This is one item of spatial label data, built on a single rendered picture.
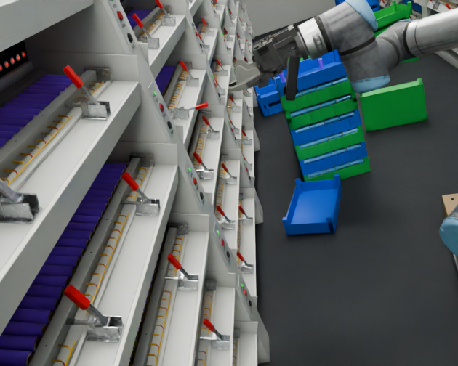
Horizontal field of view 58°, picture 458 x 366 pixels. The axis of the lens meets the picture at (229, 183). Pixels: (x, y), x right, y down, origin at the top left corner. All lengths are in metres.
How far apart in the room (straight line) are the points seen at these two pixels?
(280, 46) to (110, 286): 0.69
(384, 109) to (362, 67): 1.25
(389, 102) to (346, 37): 1.26
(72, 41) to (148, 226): 0.38
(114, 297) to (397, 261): 1.13
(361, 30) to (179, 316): 0.74
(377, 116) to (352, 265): 0.99
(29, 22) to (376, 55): 0.76
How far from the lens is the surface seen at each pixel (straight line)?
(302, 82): 1.77
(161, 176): 0.88
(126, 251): 0.70
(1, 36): 0.55
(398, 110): 2.32
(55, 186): 0.53
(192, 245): 0.98
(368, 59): 1.07
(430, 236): 1.65
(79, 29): 0.87
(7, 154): 0.57
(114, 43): 0.85
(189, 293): 0.87
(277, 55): 1.05
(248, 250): 1.53
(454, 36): 1.09
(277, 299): 1.53
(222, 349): 1.02
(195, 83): 1.38
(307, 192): 1.97
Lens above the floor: 1.11
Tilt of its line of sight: 29 degrees down
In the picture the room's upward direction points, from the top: 22 degrees counter-clockwise
